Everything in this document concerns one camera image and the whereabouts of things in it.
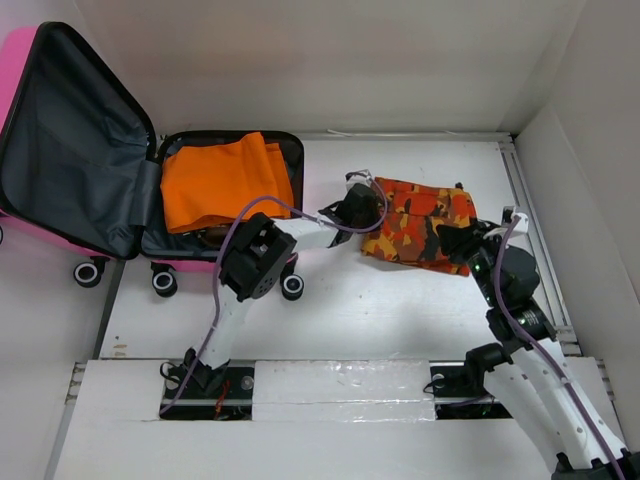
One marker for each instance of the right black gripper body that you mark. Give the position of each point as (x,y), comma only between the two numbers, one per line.
(482,261)

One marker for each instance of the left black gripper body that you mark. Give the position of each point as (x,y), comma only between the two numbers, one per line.
(368,220)

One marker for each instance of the orange camouflage garment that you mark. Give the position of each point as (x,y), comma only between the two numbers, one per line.
(408,235)

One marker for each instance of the orange cloth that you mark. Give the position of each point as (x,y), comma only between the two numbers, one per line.
(209,186)

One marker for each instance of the pink hard-shell suitcase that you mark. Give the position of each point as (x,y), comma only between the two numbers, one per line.
(80,161)

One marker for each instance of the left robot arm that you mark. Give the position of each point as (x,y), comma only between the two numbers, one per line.
(254,258)

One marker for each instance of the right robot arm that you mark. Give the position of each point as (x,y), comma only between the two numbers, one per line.
(525,368)

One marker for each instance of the brown over-ear headphones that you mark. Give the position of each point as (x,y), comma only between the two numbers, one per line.
(213,237)

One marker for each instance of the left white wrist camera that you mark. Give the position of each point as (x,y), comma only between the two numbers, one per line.
(359,177)

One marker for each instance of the aluminium rail right side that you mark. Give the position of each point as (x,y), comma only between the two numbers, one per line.
(548,294)

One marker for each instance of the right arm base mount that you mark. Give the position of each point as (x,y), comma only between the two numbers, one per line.
(457,388)

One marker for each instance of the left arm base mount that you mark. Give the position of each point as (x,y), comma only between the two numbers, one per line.
(231,399)

